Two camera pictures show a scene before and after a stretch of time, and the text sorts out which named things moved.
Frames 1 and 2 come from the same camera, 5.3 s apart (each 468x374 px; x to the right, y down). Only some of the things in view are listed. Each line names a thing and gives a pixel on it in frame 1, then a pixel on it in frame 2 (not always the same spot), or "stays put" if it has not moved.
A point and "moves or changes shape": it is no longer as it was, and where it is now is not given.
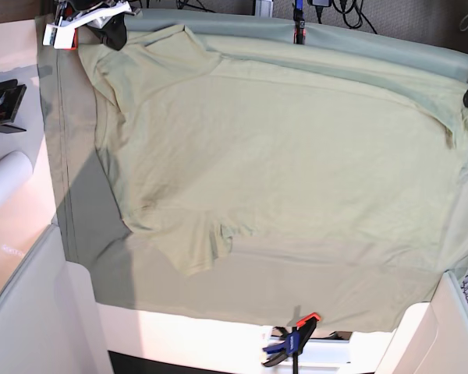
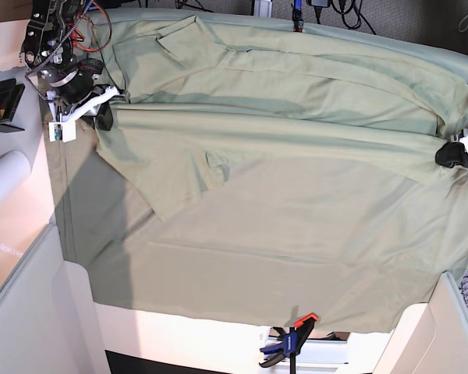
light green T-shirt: (212, 153) moves or changes shape
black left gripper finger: (114, 33) → (72, 84)
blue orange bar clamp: (293, 341) stays put
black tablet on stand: (1, 104) stays put
